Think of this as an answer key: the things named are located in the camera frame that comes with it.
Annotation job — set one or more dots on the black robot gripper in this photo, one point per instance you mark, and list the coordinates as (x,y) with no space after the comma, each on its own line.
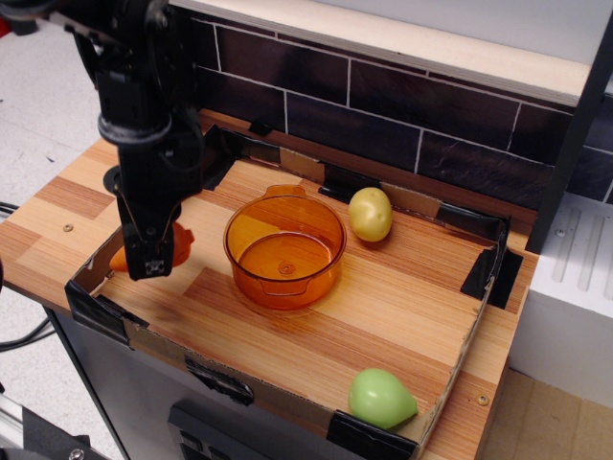
(159,167)

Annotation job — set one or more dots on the orange toy carrot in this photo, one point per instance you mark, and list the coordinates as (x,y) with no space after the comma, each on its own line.
(182,241)

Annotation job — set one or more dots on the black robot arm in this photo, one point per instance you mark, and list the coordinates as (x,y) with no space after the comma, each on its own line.
(133,54)

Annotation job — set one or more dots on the orange transparent plastic pot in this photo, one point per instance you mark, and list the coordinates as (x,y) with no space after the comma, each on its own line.
(285,248)

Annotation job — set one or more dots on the cardboard fence with black tape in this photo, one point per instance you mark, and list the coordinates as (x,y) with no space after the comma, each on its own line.
(190,366)

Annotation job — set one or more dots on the yellow toy potato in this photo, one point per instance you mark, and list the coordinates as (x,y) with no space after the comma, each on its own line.
(370,214)

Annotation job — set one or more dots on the green toy pear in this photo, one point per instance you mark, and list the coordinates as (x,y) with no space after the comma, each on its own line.
(380,399)

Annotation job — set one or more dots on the dark brick pattern backsplash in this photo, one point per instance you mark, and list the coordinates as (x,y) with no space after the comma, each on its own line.
(488,141)

